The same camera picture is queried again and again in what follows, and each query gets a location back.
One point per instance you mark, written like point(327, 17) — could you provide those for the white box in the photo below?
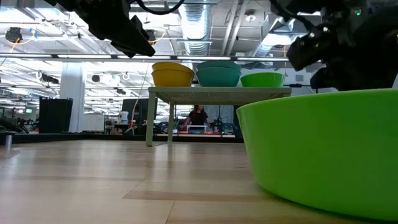
point(196, 128)

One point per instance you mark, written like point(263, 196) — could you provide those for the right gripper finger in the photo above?
point(309, 49)
point(329, 79)

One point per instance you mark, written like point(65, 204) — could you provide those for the pale green perforated metal shelf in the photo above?
point(217, 95)

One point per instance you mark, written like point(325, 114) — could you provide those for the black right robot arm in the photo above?
point(311, 4)

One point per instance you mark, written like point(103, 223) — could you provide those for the white bucket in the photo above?
point(124, 117)

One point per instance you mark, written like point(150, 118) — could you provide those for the yellow bowl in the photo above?
point(172, 66)
point(172, 79)

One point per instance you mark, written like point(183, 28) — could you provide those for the silver smooth ventilation duct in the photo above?
point(267, 43)

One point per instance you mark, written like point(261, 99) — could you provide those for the person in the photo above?
point(197, 117)

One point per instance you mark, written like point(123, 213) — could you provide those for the black aluminium table frame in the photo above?
point(93, 137)

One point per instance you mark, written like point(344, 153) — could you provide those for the plain green plastic bowl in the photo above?
point(262, 80)
point(326, 149)

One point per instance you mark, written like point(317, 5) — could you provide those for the white building column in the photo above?
point(72, 93)

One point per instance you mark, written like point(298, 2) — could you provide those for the black cabinet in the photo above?
point(56, 115)

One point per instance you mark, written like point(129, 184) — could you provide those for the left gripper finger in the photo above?
point(129, 48)
point(138, 35)

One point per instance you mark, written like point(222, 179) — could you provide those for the long bar with light strips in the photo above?
point(202, 58)

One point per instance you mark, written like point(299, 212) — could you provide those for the black monitor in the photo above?
point(136, 112)

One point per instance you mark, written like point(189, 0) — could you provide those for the black round ceiling device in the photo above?
point(14, 34)

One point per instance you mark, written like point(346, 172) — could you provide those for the silver ribbed ventilation duct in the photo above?
point(194, 25)

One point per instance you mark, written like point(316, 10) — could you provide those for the black horizontal stand bar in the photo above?
point(298, 85)

